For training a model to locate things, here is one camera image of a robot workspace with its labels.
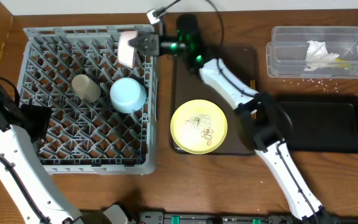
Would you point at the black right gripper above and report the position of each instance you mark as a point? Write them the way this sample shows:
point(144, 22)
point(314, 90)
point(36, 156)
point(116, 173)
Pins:
point(137, 42)

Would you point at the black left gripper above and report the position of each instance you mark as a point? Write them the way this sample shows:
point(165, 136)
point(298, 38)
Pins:
point(38, 116)

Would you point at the pink shallow bowl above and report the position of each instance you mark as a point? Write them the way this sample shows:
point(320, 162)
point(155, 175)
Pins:
point(125, 52)

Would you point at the light blue bowl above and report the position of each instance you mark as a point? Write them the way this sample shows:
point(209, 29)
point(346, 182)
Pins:
point(127, 95)

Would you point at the cream white cup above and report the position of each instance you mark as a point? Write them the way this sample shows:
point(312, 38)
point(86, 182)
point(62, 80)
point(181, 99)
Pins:
point(85, 88)

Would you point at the white tissue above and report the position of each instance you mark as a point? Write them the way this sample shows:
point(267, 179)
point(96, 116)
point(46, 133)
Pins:
point(317, 56)

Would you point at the green yellow snack wrapper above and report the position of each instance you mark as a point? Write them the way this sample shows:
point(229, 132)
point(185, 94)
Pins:
point(341, 63)

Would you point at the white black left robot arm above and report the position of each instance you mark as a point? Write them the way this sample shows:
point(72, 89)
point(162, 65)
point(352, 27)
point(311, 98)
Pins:
point(22, 128)

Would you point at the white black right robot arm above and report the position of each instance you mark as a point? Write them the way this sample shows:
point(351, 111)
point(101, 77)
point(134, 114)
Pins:
point(262, 120)

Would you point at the grey plastic dishwasher rack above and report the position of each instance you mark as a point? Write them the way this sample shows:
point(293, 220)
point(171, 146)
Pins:
point(84, 137)

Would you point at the clear plastic waste bin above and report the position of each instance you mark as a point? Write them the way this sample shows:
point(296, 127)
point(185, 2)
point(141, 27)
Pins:
point(286, 53)

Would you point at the dark brown serving tray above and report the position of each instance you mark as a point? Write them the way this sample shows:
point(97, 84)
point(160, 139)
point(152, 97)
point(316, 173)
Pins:
point(240, 59)

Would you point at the yellow plate with scraps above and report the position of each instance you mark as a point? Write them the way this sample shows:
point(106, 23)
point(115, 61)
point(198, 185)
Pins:
point(198, 126)

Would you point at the right wooden chopstick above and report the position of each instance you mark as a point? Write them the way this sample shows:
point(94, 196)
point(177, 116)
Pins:
point(254, 115)

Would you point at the black plastic tray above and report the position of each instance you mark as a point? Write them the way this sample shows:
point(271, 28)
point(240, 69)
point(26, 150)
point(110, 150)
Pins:
point(322, 123)

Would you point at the black equipment rail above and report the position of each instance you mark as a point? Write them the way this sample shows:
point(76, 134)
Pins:
point(176, 218)

